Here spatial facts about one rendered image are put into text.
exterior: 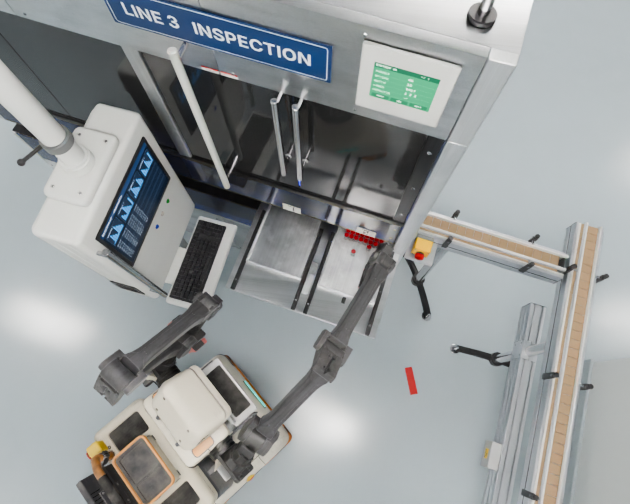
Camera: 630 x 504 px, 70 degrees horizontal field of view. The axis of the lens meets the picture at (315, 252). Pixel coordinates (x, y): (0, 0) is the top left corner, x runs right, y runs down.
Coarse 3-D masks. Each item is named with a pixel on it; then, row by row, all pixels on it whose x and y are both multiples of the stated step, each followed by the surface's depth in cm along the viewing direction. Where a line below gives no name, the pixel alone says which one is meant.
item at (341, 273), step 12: (336, 240) 207; (348, 240) 207; (336, 252) 206; (348, 252) 206; (360, 252) 206; (372, 252) 206; (336, 264) 204; (348, 264) 204; (360, 264) 204; (324, 276) 202; (336, 276) 202; (348, 276) 202; (360, 276) 202; (336, 288) 200; (348, 288) 200; (372, 300) 198
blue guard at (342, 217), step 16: (0, 112) 209; (176, 160) 192; (192, 176) 202; (208, 176) 196; (240, 176) 185; (240, 192) 201; (256, 192) 194; (272, 192) 189; (288, 192) 183; (304, 208) 193; (320, 208) 187; (336, 208) 182; (336, 224) 197; (352, 224) 191; (368, 224) 186; (384, 224) 180
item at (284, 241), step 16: (272, 208) 213; (272, 224) 210; (288, 224) 210; (304, 224) 210; (320, 224) 207; (256, 240) 207; (272, 240) 207; (288, 240) 207; (304, 240) 207; (256, 256) 205; (272, 256) 205; (288, 256) 205; (304, 256) 205; (288, 272) 202
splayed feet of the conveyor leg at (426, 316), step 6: (408, 264) 285; (414, 264) 284; (414, 270) 281; (414, 276) 279; (414, 282) 278; (420, 282) 278; (420, 288) 278; (420, 294) 278; (426, 300) 277; (426, 306) 277; (426, 312) 278; (426, 318) 283
